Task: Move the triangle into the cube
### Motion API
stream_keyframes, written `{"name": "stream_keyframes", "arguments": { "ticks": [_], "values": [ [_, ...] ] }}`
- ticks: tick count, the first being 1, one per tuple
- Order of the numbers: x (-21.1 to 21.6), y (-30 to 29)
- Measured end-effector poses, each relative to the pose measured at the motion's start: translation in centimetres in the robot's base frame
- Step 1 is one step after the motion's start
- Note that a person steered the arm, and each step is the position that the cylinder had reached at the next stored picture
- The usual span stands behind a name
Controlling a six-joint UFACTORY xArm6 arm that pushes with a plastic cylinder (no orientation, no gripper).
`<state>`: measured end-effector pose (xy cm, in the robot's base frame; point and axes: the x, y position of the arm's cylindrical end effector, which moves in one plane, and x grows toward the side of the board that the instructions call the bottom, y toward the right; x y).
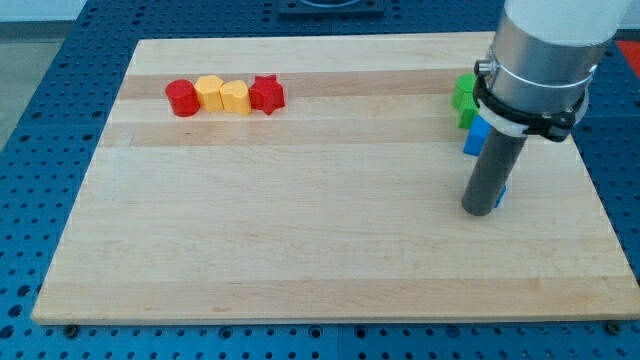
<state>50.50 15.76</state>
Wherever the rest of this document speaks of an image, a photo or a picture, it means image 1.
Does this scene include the blue triangle block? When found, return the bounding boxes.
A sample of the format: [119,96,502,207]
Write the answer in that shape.
[494,185,508,208]

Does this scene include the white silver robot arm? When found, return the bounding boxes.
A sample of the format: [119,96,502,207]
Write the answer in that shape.
[486,0,631,113]

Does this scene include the blue cube block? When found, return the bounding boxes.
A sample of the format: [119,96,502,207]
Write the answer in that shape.
[462,115,491,156]

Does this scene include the light wooden board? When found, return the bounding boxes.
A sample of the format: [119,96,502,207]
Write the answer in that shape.
[32,32,639,325]

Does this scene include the red star block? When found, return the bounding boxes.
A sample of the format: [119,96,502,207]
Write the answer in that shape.
[249,74,286,115]

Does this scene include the yellow heart block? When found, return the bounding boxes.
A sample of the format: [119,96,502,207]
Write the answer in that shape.
[220,80,252,115]

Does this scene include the yellow pentagon block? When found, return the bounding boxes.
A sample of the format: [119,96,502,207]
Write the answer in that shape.
[194,75,224,112]

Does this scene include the red cylinder block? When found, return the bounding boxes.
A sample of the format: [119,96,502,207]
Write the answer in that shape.
[165,79,200,117]

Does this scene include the green block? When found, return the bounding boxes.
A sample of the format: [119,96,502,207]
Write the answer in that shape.
[451,73,478,129]

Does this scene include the black clamp ring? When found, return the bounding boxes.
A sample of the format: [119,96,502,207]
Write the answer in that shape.
[471,74,590,144]

